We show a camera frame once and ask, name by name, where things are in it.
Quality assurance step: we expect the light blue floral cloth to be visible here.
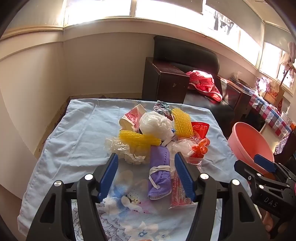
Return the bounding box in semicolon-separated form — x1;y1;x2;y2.
17;98;252;241

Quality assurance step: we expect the large yellow foam net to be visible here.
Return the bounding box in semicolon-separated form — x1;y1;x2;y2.
119;130;162;154

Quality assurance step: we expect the pink plastic basin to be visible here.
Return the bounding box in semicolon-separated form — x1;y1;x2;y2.
228;122;275;174

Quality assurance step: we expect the translucent plastic bag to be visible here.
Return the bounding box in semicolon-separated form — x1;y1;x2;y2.
166;138;197;160

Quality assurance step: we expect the pink wrapper packet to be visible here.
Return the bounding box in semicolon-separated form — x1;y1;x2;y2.
171;167;197;208

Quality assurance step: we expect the pink cloth on stand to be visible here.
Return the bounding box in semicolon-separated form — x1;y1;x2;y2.
279;42;296;70

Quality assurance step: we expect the red snack packet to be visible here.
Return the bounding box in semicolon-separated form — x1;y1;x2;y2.
185;121;210;164

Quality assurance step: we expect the black armchair with wooden arms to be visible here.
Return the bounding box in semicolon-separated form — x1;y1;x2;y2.
142;35;252;137

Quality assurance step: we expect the clear crinkled plastic wrap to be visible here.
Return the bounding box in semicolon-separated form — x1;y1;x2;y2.
105;136;148;165

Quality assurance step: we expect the table with checkered tablecloth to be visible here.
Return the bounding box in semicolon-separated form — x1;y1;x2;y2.
228;77;296;153

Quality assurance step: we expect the person's right hand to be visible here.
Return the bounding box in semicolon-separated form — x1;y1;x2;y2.
262;212;277;232

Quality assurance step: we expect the red patterned paper cup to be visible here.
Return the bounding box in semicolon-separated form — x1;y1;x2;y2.
119;103;146;132

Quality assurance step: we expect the window with white frame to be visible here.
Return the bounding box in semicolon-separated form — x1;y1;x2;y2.
62;0;296;88

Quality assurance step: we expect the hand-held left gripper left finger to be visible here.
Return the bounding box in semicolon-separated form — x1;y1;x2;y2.
26;153;119;241

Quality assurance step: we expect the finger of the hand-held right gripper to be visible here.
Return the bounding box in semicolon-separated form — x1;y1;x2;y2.
253;153;296;186
234;159;292;197

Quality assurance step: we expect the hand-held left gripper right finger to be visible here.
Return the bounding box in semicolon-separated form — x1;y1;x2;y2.
174;153;271;241

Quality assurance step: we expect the purple face mask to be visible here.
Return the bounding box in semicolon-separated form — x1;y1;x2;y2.
148;146;173;201

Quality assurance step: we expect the red polka dot cloth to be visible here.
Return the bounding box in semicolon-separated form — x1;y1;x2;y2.
186;70;223;102

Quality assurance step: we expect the brown paper shopping bag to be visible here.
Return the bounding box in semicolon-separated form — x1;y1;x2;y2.
264;80;285;109

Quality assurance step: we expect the small yellow foam net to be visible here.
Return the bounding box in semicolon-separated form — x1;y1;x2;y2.
171;108;194;137

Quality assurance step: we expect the crumpled foil wrapper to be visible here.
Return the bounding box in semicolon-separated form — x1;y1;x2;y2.
153;100;175;121

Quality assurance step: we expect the white plastic bag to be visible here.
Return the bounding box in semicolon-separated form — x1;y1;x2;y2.
139;112;175;141

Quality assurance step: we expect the frilly checkered cloth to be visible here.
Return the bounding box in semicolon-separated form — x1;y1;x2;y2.
255;77;271;93

